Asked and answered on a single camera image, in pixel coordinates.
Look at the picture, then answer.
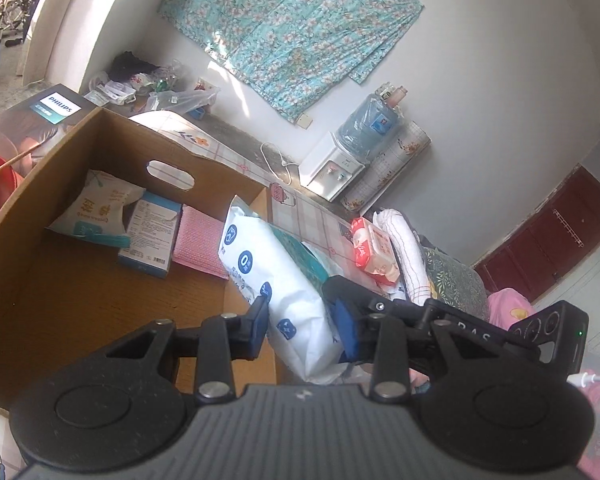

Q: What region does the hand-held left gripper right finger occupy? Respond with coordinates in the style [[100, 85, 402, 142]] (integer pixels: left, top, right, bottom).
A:
[[330, 300, 526, 406]]

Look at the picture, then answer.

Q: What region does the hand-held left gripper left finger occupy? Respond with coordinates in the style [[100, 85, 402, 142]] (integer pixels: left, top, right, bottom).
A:
[[105, 295, 271, 406]]

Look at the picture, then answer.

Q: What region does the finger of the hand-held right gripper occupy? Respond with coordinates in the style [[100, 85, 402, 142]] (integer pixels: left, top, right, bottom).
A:
[[322, 276, 431, 328]]

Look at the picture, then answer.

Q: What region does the white and blue pad pack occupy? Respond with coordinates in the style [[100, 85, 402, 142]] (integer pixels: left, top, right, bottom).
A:
[[221, 195, 348, 386]]

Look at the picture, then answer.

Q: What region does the pink knitted cloth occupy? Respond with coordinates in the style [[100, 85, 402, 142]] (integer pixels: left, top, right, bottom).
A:
[[172, 205, 231, 281]]

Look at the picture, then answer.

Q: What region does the blue and white small box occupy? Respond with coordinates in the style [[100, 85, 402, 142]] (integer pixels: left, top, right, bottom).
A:
[[117, 191, 183, 279]]

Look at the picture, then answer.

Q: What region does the brown cardboard box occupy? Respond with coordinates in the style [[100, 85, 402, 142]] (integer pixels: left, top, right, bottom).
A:
[[0, 107, 281, 416]]

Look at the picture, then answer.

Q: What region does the white crinkled snack pack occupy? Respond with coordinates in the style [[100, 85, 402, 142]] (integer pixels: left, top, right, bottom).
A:
[[47, 170, 147, 250]]

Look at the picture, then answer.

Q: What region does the red wet wipes pack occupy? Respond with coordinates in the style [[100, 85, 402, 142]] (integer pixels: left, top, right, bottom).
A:
[[350, 217, 402, 283]]

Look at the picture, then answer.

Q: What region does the white striped towel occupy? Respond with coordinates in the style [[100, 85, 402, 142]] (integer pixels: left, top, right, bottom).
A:
[[372, 208, 428, 306]]

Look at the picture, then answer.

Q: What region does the dark red wooden cabinet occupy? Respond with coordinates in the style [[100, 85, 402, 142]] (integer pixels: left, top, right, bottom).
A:
[[472, 164, 600, 318]]

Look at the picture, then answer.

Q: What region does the green floral pillow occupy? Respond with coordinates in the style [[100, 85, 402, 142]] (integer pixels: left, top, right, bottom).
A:
[[420, 247, 491, 321]]

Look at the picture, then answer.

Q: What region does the white water dispenser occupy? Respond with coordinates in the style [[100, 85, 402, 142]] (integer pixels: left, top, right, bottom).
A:
[[299, 131, 368, 201]]

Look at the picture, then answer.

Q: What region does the rolled patterned mat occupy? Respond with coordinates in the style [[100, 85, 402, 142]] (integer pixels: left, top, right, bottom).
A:
[[340, 120, 433, 213]]

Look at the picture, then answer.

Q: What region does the heap of small plastic packets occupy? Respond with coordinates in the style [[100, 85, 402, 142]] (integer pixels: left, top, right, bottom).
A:
[[87, 51, 222, 120]]

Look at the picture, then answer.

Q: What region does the wooden stick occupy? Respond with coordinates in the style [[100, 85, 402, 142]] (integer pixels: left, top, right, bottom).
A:
[[0, 140, 56, 186]]

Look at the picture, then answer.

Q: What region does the black printed carton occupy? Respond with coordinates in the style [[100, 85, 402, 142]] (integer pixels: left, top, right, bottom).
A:
[[0, 83, 100, 178]]

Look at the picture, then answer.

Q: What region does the white charging cable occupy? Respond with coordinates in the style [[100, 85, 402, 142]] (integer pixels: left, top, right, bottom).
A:
[[567, 371, 600, 391]]

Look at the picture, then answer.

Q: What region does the white power cable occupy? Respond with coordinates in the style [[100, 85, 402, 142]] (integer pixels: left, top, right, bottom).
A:
[[259, 141, 302, 187]]

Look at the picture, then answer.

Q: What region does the teal floral wall cloth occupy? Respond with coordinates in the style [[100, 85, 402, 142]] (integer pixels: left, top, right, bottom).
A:
[[157, 0, 426, 123]]

